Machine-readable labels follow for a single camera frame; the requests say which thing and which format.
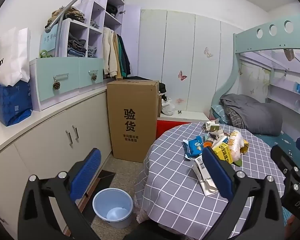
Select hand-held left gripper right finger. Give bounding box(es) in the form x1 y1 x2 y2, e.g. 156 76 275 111
202 146 285 240

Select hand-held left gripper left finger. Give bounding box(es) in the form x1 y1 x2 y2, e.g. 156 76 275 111
17 148 102 240

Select white barcode paper box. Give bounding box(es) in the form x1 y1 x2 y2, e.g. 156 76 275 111
194 155 218 197

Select yellow carton box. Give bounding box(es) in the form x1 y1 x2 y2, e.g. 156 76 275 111
212 142 235 165

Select clear plastic bread wrapper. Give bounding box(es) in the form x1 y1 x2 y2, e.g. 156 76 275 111
227 130 248 161

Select blue wet wipes packet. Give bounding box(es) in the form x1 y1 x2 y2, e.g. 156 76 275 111
182 135 206 160

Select white paper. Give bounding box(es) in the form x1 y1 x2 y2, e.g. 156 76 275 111
209 129 227 142

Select light blue plastic bin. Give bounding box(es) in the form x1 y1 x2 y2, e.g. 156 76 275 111
92 188 133 228

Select small cardboard box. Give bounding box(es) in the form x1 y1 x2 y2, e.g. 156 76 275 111
202 119 220 132

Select teal bed sheet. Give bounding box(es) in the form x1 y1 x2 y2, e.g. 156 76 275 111
211 104 300 170

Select grey checked tablecloth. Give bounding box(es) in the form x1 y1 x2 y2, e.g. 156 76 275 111
135 121 290 240

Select grey quilt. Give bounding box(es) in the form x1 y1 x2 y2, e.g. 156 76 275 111
220 94 283 135

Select white low cabinet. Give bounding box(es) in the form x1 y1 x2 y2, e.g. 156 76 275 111
0 85 113 233

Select red storage bench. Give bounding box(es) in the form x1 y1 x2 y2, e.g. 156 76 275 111
157 109 211 123

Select tall cardboard box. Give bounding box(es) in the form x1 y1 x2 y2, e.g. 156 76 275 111
107 80 160 163

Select white plastic bag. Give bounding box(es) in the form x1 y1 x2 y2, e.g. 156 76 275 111
161 97 176 116

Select black cloth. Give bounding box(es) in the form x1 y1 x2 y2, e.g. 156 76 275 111
159 82 168 101

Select blue plastic package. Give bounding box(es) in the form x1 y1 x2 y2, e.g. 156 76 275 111
0 81 33 127

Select teal drawer unit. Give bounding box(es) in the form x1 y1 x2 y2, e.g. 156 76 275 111
29 57 104 111

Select hanging clothes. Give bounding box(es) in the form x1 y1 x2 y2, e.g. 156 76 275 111
102 27 131 79

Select white wardrobe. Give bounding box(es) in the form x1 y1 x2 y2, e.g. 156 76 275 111
140 9 238 113

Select teal printed box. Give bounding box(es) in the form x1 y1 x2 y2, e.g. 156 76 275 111
39 24 60 58

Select white paper bag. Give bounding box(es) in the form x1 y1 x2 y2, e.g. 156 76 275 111
0 27 31 86

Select pile of folded clothes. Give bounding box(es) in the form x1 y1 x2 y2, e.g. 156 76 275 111
47 6 86 25

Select lavender cube shelf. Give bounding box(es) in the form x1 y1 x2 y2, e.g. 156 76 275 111
57 0 127 58

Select metal handrail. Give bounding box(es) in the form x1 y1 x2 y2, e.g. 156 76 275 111
45 0 128 30

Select teal bunk bed frame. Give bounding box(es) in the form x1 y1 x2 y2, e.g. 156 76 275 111
210 15 300 120

